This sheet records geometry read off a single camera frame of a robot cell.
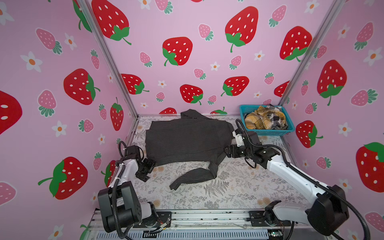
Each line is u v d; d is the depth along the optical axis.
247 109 1.15
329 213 0.40
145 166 0.79
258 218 0.74
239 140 0.72
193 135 1.08
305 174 0.47
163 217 0.75
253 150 0.61
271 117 1.06
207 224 0.73
